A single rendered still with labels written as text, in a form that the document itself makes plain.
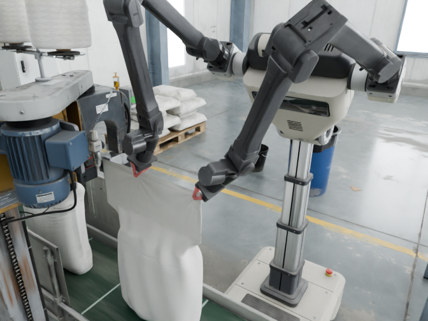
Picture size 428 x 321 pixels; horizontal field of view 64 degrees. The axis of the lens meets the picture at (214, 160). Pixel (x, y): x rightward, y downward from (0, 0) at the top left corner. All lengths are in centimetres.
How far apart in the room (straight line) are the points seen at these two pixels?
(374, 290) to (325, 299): 63
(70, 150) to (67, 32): 32
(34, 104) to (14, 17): 38
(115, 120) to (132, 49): 48
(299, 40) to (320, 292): 156
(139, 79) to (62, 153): 31
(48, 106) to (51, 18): 23
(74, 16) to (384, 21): 820
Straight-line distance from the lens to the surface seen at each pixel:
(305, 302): 197
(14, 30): 130
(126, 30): 101
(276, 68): 75
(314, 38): 71
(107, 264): 199
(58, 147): 102
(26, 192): 112
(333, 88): 123
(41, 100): 101
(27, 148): 107
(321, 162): 330
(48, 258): 163
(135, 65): 106
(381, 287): 261
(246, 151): 91
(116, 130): 148
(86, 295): 185
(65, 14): 107
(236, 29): 990
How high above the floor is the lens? 163
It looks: 24 degrees down
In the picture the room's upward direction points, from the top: 1 degrees clockwise
